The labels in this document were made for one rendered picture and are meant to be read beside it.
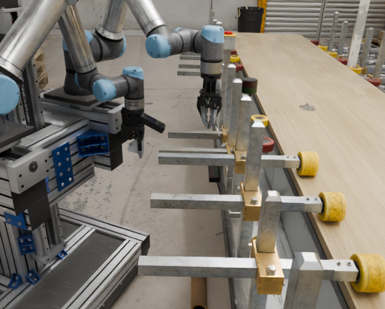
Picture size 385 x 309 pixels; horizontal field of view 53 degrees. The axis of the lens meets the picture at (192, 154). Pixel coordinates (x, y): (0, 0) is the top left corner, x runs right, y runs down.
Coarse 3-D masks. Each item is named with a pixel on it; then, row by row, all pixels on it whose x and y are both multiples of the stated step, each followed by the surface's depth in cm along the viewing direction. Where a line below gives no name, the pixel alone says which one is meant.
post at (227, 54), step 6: (228, 54) 189; (228, 60) 190; (222, 72) 196; (222, 78) 195; (222, 84) 195; (222, 90) 197; (222, 96) 198; (222, 102) 200; (222, 108) 201; (222, 114) 203; (222, 120) 204
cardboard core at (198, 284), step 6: (192, 282) 196; (198, 282) 194; (204, 282) 196; (192, 288) 192; (198, 288) 190; (204, 288) 192; (192, 294) 189; (198, 294) 187; (204, 294) 188; (192, 300) 185; (198, 300) 183; (204, 300) 185; (192, 306) 182; (198, 306) 189; (204, 306) 182
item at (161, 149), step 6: (162, 150) 152; (168, 150) 152; (174, 150) 152; (180, 150) 152; (186, 150) 152; (192, 150) 152; (198, 150) 152; (204, 150) 152; (210, 150) 152; (216, 150) 153; (222, 150) 153
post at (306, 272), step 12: (300, 252) 55; (300, 264) 53; (312, 264) 53; (300, 276) 53; (312, 276) 53; (288, 288) 58; (300, 288) 54; (312, 288) 54; (288, 300) 58; (300, 300) 55; (312, 300) 55
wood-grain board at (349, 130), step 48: (240, 48) 315; (288, 48) 320; (288, 96) 204; (336, 96) 206; (384, 96) 208; (288, 144) 150; (336, 144) 151; (384, 144) 152; (384, 192) 120; (336, 240) 98; (384, 240) 99
